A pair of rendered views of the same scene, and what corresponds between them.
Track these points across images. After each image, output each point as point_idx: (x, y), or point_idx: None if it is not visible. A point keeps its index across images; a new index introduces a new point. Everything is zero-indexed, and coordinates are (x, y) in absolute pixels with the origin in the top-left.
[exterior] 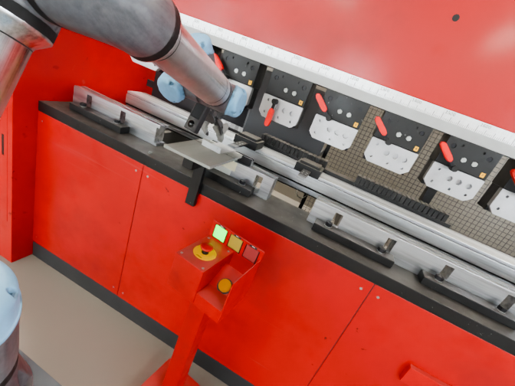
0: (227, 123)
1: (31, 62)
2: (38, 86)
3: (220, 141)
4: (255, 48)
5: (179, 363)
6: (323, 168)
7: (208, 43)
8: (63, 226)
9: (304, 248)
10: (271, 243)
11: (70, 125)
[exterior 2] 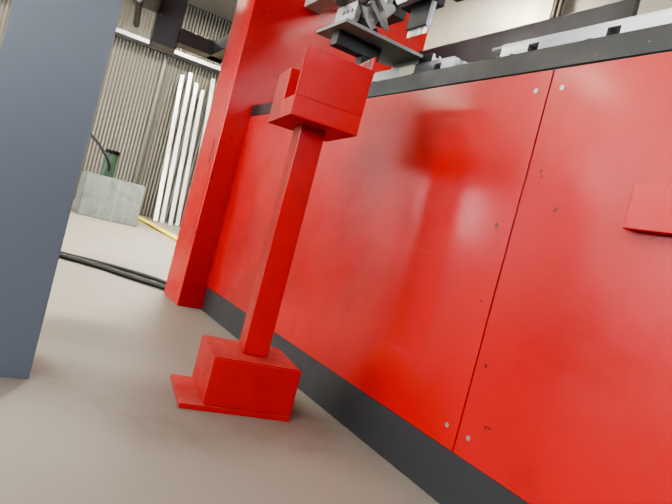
0: (392, 4)
1: (254, 65)
2: (256, 91)
3: (384, 26)
4: None
5: (264, 261)
6: None
7: None
8: (235, 244)
9: (461, 84)
10: (424, 107)
11: (268, 111)
